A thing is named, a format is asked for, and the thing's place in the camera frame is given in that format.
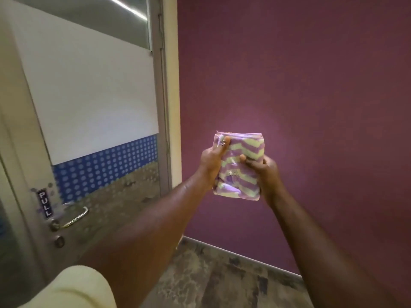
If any person's left hand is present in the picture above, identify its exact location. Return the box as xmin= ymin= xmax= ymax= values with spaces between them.
xmin=198 ymin=136 xmax=231 ymax=190

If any person's right hand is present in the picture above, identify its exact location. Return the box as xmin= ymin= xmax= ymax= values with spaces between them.
xmin=240 ymin=154 xmax=284 ymax=206

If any pink yellow striped cloth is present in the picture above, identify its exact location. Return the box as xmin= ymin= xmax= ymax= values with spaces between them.
xmin=212 ymin=131 xmax=266 ymax=201

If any person's left forearm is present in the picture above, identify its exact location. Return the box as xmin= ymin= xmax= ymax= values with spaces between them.
xmin=74 ymin=172 xmax=215 ymax=308

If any person's right forearm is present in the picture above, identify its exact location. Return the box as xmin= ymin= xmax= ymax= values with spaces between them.
xmin=264 ymin=188 xmax=402 ymax=308

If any glass door with frosted film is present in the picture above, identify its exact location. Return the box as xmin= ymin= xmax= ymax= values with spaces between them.
xmin=0 ymin=0 xmax=171 ymax=286

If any black door sign sticker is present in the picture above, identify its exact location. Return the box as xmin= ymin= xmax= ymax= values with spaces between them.
xmin=37 ymin=188 xmax=53 ymax=219

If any cream shirt sleeve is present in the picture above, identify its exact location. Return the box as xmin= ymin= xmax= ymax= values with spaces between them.
xmin=19 ymin=265 xmax=117 ymax=308

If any grey door frame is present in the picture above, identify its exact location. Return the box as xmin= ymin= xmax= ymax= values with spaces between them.
xmin=148 ymin=0 xmax=182 ymax=197

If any silver door handle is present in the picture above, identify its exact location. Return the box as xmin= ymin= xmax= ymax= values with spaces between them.
xmin=49 ymin=203 xmax=89 ymax=231

